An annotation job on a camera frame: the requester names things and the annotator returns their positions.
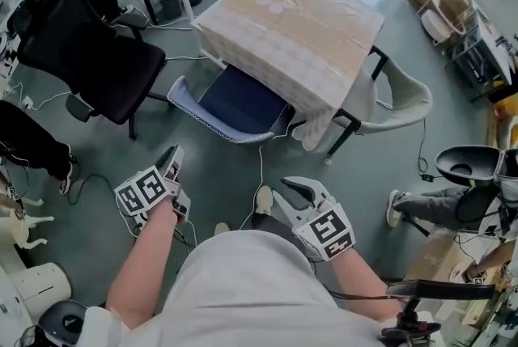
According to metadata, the person's right forearm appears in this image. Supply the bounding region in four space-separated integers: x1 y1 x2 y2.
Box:
328 244 402 323

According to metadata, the black floor cable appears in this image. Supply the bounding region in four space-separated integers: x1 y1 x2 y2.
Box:
415 117 445 183

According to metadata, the metal storage rack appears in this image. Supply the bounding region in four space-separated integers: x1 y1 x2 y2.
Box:
444 0 518 103

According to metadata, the beige shell chair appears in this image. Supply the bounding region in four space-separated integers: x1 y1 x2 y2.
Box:
330 55 434 137

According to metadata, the person's dark trouser leg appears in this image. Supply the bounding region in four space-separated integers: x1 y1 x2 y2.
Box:
250 213 295 236

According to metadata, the blue chair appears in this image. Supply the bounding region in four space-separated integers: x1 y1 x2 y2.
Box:
167 64 297 146

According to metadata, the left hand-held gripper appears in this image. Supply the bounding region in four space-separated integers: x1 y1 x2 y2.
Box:
114 145 192 223

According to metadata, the white floor cable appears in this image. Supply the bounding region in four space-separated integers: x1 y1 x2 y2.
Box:
237 104 295 233

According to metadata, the white cylindrical bin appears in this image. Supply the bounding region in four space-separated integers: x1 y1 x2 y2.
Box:
6 261 74 323

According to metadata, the table with beige patterned cloth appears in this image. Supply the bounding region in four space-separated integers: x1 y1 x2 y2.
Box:
193 0 386 167

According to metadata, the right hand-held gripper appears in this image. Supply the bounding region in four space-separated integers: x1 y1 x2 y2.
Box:
272 176 356 262

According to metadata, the black rounded headset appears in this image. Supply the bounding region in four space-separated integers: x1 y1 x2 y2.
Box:
36 299 89 347

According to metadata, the brown cardboard box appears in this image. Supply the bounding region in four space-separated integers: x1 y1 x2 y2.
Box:
404 231 473 286

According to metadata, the open grey headset case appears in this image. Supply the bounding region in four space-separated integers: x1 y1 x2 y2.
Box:
434 144 518 189

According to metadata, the black mesh office chair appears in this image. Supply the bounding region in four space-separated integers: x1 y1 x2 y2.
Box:
6 0 168 141

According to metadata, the small white wooden stool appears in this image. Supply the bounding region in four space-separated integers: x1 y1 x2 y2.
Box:
6 197 56 250

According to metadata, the person's left forearm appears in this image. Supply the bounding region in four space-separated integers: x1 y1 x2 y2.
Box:
104 198 180 331

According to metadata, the black screen on stand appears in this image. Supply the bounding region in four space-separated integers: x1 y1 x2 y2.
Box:
380 279 497 347

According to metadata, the person's right beige shoe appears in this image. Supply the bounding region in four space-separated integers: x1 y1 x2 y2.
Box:
254 185 274 215

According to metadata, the person's white shirt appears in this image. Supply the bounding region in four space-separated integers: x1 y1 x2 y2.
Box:
85 230 392 347

